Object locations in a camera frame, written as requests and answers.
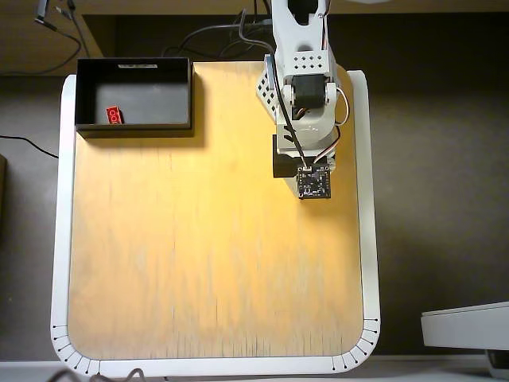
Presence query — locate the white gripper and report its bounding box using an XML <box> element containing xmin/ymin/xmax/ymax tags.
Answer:
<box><xmin>272</xmin><ymin>74</ymin><xmax>340</xmax><ymax>189</ymax></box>

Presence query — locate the red lego block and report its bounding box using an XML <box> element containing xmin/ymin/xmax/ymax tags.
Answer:
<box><xmin>105</xmin><ymin>105</ymin><xmax>125</xmax><ymax>126</ymax></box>

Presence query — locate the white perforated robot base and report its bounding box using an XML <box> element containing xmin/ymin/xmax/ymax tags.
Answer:
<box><xmin>254</xmin><ymin>55</ymin><xmax>282</xmax><ymax>123</ymax></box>

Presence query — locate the black rectangular bin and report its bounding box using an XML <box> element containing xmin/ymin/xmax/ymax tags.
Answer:
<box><xmin>74</xmin><ymin>57</ymin><xmax>196</xmax><ymax>139</ymax></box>

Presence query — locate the white flat device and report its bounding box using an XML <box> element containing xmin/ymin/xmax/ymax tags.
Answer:
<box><xmin>420</xmin><ymin>301</ymin><xmax>509</xmax><ymax>351</ymax></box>

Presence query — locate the tan wooden desk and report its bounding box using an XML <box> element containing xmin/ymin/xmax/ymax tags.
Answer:
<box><xmin>0</xmin><ymin>0</ymin><xmax>509</xmax><ymax>76</ymax></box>

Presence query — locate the dark brown box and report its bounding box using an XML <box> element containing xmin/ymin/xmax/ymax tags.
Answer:
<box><xmin>0</xmin><ymin>154</ymin><xmax>8</xmax><ymax>240</ymax></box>

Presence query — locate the black camera cable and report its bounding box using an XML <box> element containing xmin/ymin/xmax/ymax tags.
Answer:
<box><xmin>237</xmin><ymin>7</ymin><xmax>313</xmax><ymax>170</ymax></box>

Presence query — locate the black camera circuit board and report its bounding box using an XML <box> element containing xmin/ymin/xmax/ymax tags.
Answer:
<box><xmin>297</xmin><ymin>165</ymin><xmax>333</xmax><ymax>201</ymax></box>

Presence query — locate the black power cable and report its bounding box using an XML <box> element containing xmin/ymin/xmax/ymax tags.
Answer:
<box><xmin>161</xmin><ymin>21</ymin><xmax>275</xmax><ymax>59</ymax></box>

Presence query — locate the white table edge frame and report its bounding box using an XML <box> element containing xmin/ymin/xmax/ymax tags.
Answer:
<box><xmin>50</xmin><ymin>70</ymin><xmax>382</xmax><ymax>377</ymax></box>

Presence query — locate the thin black cable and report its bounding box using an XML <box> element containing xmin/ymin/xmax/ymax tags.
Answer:
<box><xmin>0</xmin><ymin>134</ymin><xmax>60</xmax><ymax>159</ymax></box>

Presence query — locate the black cable with grey connector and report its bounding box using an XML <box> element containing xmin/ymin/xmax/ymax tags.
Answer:
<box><xmin>33</xmin><ymin>0</ymin><xmax>93</xmax><ymax>76</ymax></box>

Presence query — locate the braided dark cable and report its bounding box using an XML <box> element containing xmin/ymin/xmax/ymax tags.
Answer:
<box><xmin>49</xmin><ymin>368</ymin><xmax>146</xmax><ymax>382</ymax></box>

